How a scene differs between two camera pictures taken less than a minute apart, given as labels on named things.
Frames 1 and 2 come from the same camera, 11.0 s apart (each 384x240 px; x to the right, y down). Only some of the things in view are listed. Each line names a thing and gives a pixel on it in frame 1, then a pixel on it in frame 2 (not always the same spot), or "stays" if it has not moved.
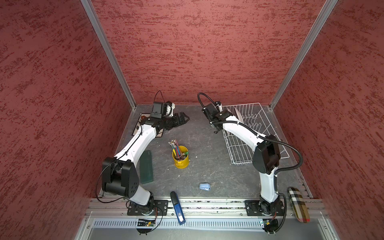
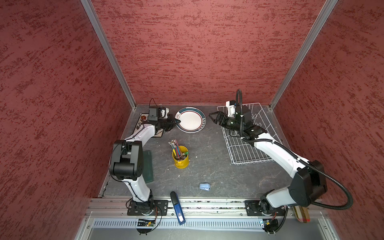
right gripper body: x=213 y=125 to x=232 y=123
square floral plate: x=141 y=120 stays
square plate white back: x=142 y=120 stays
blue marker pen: x=178 y=208 stays
